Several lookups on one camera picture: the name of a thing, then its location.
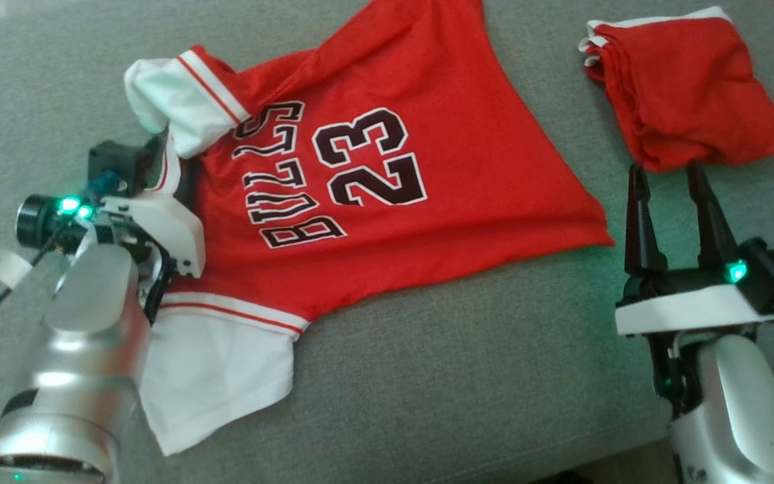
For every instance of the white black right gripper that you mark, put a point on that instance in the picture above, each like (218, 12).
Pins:
(689, 306)

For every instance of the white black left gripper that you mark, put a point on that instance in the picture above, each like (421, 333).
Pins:
(172, 232)

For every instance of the red shorts with white trim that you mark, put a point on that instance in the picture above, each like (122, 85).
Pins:
(689, 87)

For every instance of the red white Bulls 23 jersey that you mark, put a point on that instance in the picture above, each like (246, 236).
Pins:
(441, 121)

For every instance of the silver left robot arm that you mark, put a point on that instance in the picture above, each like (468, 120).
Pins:
(84, 349)

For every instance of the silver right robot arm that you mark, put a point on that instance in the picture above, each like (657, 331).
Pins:
(743, 403)

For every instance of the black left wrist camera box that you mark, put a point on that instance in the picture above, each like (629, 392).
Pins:
(118, 158)

